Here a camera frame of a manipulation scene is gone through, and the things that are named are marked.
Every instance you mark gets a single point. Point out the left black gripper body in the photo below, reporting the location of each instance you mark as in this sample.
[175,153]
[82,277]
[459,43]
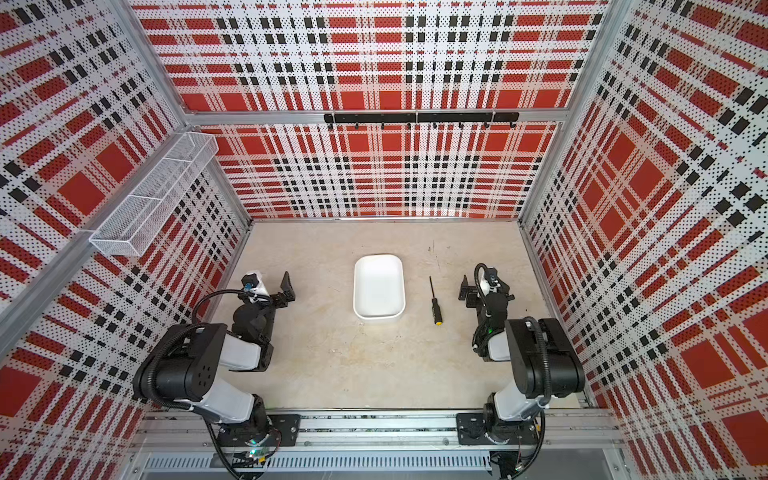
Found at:
[274,298]

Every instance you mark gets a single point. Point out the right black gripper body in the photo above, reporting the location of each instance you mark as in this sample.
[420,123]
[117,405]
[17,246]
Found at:
[482,297]

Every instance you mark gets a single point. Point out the black yellow screwdriver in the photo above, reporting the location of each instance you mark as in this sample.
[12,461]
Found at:
[436,310]

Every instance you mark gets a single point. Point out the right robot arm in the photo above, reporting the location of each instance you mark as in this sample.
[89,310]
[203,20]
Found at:
[543,362]

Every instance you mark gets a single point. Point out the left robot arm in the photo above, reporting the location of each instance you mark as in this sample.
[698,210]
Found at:
[182,370]

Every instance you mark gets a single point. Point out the white plastic bin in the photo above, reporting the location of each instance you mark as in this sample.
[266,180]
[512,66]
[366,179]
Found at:
[379,288]

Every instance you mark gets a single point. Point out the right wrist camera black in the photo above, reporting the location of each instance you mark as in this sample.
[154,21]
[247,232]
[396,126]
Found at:
[486,278]

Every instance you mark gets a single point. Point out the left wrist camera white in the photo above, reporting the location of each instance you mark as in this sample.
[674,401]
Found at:
[253,284]

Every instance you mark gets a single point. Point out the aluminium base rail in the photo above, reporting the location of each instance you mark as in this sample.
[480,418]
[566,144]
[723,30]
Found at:
[578,444]

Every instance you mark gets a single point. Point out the white wire mesh shelf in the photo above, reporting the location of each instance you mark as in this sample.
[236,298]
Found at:
[135,223]

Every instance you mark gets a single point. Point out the black hook rail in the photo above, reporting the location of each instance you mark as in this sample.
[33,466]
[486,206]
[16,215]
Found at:
[421,117]

